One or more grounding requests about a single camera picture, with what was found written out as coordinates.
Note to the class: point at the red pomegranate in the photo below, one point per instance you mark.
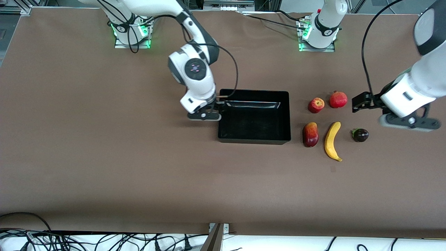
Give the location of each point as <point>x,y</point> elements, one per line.
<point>338,100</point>

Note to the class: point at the dark purple eggplant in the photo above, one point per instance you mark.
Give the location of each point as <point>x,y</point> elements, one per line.
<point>361,135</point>

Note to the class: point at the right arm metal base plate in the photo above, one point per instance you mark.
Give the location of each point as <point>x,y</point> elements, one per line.
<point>120,45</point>

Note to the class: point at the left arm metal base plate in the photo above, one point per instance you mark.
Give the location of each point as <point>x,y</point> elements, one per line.
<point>303,48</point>

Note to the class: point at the red yellow mango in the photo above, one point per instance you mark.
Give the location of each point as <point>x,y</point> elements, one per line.
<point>310,135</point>

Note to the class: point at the black plastic box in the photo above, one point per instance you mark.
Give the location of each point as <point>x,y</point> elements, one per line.
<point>254,125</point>

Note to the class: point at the brown table cover sheet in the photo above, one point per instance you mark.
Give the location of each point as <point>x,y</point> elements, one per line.
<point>139,157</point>

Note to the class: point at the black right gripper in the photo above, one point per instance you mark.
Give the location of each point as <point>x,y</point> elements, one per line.
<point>218,103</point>

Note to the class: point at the aluminium corner frame profile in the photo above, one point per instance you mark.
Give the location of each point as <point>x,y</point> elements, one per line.
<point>24,8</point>

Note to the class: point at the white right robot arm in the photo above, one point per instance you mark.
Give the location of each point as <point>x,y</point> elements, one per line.
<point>195,83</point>

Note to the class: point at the yellow banana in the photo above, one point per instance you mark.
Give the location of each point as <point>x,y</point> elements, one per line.
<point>329,143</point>

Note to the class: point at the red yellow apple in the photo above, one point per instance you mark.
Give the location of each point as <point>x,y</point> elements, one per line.
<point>316,105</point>

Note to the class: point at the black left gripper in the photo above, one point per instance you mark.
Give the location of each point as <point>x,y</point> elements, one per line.
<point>373,99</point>

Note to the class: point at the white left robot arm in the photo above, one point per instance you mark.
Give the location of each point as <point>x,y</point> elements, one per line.
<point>425,76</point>

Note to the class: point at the aluminium frame post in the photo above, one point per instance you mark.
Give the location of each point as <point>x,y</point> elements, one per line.
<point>216,240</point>

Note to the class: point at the grey equipment rack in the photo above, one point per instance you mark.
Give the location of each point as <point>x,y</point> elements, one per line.
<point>226,5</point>

